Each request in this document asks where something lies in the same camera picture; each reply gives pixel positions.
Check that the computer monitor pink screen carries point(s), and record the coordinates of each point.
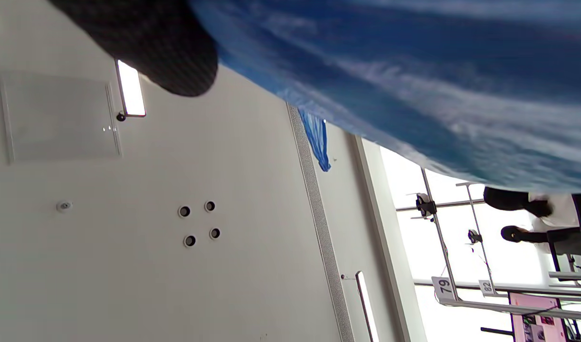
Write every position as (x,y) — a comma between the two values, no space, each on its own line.
(528,308)

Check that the black monitor pole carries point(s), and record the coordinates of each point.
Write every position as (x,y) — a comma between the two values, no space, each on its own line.
(497,330)

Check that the linear ceiling vent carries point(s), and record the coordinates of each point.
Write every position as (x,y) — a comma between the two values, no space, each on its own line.
(321,223)

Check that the white ceiling access panel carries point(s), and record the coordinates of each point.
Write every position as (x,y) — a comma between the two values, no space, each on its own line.
(57,116)

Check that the long ceiling light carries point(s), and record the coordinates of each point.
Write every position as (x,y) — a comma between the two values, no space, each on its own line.
(131,90)
(366,308)

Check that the small white number sign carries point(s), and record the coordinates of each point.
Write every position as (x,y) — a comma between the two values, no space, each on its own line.
(486,287)

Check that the black frame camera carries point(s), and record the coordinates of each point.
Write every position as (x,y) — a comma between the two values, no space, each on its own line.
(425,206)
(474,236)

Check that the round ceiling downlight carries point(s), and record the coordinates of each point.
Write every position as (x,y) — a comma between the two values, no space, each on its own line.
(189,241)
(215,233)
(210,206)
(184,211)

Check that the blue plastic bag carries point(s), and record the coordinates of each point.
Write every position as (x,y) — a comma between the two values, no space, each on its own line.
(414,71)

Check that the aluminium frame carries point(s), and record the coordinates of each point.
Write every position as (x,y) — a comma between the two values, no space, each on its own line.
(480,304)
(484,263)

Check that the person's right hand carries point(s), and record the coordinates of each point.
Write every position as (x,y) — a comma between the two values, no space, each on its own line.
(152,42)

